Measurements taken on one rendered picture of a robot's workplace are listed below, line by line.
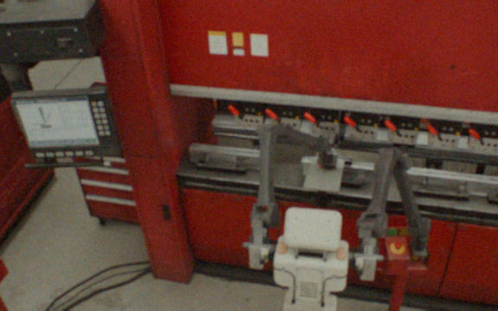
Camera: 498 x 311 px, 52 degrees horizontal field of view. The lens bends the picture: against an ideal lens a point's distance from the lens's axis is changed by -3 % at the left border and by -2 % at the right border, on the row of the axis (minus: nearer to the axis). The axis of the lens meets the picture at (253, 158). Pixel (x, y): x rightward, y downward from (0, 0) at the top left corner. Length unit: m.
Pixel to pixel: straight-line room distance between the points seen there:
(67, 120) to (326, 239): 1.33
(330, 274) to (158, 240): 1.57
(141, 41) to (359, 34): 1.00
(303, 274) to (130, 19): 1.37
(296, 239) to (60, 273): 2.28
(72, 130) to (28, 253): 1.73
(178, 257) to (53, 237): 1.18
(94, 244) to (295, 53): 2.20
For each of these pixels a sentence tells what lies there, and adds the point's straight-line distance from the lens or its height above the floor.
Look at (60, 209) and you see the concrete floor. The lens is 4.41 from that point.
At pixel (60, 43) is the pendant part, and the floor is 1.84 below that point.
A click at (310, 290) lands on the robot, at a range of 2.07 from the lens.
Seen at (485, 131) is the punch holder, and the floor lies 1.29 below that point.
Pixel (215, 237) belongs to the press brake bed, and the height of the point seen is 0.39.
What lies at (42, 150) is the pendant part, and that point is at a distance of 2.71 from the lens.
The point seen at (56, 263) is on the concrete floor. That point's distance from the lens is 3.98.
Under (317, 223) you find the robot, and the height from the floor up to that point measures 1.36.
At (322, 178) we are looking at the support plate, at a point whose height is 1.00.
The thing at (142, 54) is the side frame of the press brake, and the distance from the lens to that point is 2.55.
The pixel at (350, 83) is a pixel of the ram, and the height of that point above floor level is 1.48.
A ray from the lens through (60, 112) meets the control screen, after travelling 2.55.
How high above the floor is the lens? 2.72
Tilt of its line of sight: 37 degrees down
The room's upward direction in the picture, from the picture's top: 3 degrees counter-clockwise
